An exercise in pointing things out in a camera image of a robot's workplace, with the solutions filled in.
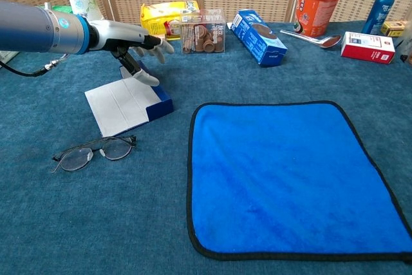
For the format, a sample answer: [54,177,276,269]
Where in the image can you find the blue glasses case white lining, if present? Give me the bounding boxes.
[84,61,174,138]

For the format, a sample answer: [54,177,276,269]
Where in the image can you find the small yellow brown box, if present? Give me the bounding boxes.
[380,20,408,37]

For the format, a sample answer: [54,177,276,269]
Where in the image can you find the clear box of cookies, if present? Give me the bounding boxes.
[180,9,227,55]

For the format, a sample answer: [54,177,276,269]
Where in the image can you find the blue cleaning cloth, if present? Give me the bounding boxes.
[186,100,412,263]

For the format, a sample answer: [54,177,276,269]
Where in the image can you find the black wire eyeglasses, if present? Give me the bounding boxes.
[51,135,138,173]

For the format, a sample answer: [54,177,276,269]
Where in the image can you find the red and white box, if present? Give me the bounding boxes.
[340,31,396,65]

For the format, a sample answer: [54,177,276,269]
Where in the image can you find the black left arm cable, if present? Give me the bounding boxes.
[0,52,70,79]

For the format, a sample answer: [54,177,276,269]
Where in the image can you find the teal table cloth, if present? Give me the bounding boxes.
[0,20,412,275]

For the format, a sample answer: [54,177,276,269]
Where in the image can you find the long blue cookie box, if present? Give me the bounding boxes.
[230,9,288,68]

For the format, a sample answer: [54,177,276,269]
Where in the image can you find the metal spoon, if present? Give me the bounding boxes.
[279,29,342,49]

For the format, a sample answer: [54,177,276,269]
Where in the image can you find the yellow cracker box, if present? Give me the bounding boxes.
[140,0,200,41]

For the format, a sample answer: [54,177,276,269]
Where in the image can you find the orange tub red lid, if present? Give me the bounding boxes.
[293,0,347,38]

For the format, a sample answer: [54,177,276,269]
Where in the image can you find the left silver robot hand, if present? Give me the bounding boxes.
[87,19,175,88]

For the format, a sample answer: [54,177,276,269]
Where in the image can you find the blue spray bottle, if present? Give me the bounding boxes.
[361,0,402,35]

